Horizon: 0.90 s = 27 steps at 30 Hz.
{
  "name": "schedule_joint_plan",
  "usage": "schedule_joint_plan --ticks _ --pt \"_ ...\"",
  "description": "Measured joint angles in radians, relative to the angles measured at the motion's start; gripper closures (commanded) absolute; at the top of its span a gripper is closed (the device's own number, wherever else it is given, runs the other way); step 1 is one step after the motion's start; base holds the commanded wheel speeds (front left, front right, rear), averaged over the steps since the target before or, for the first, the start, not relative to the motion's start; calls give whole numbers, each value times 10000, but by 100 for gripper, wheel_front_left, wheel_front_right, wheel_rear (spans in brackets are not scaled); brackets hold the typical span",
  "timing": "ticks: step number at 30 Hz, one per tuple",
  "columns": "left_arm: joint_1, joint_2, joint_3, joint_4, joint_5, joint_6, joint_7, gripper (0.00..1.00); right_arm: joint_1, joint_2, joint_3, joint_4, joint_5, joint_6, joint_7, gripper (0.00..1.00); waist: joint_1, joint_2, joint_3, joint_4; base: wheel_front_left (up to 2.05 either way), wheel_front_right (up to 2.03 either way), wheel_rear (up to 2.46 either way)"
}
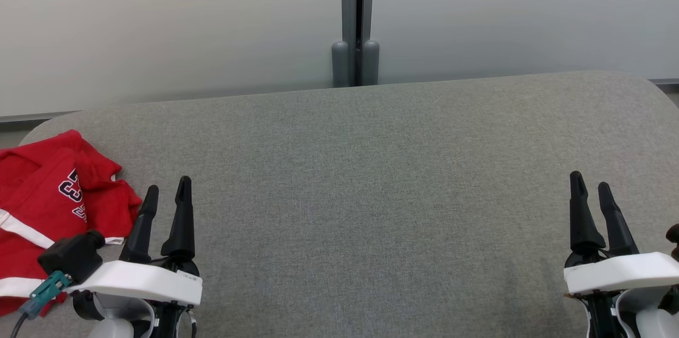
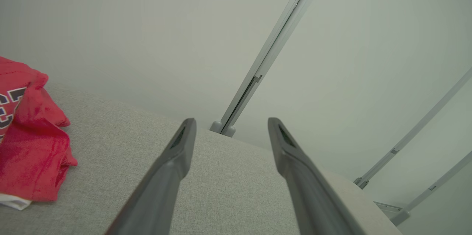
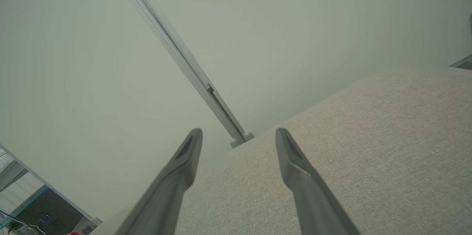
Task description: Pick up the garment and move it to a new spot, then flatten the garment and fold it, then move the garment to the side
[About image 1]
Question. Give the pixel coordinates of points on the grey partition post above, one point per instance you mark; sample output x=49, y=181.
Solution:
x=354, y=19

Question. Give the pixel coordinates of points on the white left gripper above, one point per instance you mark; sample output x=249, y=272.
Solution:
x=138, y=282

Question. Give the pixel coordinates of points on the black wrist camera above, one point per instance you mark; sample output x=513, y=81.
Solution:
x=675, y=240
x=71, y=256

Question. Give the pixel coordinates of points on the red shorts with white band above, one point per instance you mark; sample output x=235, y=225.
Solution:
x=21, y=263

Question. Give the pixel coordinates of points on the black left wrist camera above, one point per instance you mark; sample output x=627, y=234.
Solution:
x=71, y=256

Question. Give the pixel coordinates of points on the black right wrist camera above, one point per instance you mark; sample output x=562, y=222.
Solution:
x=675, y=240

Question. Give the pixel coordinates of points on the red shirt with white sleeves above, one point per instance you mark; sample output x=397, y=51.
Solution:
x=48, y=179

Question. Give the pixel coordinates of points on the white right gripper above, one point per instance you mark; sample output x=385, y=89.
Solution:
x=620, y=271

